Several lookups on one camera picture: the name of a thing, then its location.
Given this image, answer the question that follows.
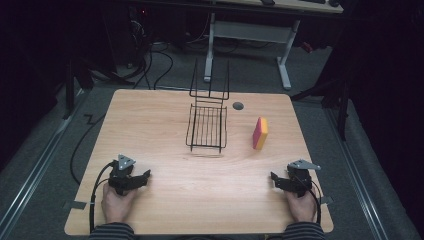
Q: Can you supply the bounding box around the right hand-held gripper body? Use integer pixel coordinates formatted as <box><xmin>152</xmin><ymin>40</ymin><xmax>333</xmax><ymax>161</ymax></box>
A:
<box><xmin>285</xmin><ymin>159</ymin><xmax>323</xmax><ymax>198</ymax></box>

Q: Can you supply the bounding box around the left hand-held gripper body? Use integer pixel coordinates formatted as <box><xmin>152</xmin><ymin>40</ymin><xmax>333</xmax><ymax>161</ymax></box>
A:
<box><xmin>107</xmin><ymin>153</ymin><xmax>138</xmax><ymax>196</ymax></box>

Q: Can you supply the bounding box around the person's right hand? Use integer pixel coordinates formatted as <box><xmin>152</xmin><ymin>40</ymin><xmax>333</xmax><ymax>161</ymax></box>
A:
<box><xmin>283</xmin><ymin>187</ymin><xmax>318</xmax><ymax>224</ymax></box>

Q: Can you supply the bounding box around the person's left hand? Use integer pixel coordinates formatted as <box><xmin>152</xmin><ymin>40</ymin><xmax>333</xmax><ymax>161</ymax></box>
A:
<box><xmin>101</xmin><ymin>181</ymin><xmax>138</xmax><ymax>225</ymax></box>

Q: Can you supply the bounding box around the red and yellow sponge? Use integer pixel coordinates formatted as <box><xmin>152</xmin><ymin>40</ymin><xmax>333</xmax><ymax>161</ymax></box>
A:
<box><xmin>251</xmin><ymin>116</ymin><xmax>270</xmax><ymax>151</ymax></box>

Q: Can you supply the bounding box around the black metal stand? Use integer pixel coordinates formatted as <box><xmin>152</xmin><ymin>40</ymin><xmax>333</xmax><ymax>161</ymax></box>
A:
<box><xmin>289</xmin><ymin>63</ymin><xmax>352</xmax><ymax>142</ymax></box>
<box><xmin>61</xmin><ymin>58</ymin><xmax>95</xmax><ymax>121</ymax></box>

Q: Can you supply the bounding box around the white-legged wooden desk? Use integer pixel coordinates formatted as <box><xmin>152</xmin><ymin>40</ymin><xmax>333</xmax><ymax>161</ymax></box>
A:
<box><xmin>203</xmin><ymin>0</ymin><xmax>345</xmax><ymax>92</ymax></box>

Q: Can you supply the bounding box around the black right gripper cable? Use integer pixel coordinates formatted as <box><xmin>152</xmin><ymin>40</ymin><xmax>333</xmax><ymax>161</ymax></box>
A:
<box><xmin>299</xmin><ymin>176</ymin><xmax>323</xmax><ymax>226</ymax></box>

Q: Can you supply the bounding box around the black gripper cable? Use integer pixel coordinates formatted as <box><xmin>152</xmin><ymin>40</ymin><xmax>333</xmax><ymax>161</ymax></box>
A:
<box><xmin>299</xmin><ymin>176</ymin><xmax>323</xmax><ymax>226</ymax></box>
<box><xmin>88</xmin><ymin>161</ymin><xmax>116</xmax><ymax>234</ymax></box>

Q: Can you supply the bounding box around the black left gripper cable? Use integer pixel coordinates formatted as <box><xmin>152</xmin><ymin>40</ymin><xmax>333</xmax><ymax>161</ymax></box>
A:
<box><xmin>88</xmin><ymin>161</ymin><xmax>116</xmax><ymax>234</ymax></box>

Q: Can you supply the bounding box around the black floor cable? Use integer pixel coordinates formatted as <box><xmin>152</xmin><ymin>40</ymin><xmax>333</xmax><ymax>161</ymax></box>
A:
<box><xmin>69</xmin><ymin>113</ymin><xmax>106</xmax><ymax>186</ymax></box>

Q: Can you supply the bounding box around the metal floor rail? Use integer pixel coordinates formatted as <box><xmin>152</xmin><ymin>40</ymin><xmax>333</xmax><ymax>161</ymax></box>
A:
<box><xmin>325</xmin><ymin>107</ymin><xmax>390</xmax><ymax>240</ymax></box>
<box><xmin>0</xmin><ymin>87</ymin><xmax>92</xmax><ymax>240</ymax></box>

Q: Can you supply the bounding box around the black wire rack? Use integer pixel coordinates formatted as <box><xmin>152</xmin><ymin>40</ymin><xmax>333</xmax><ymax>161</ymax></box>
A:
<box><xmin>185</xmin><ymin>57</ymin><xmax>231</xmax><ymax>154</ymax></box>

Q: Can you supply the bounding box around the bundle of black cables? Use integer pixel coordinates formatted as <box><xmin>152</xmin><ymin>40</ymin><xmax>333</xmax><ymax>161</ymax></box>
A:
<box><xmin>126</xmin><ymin>9</ymin><xmax>175</xmax><ymax>91</ymax></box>

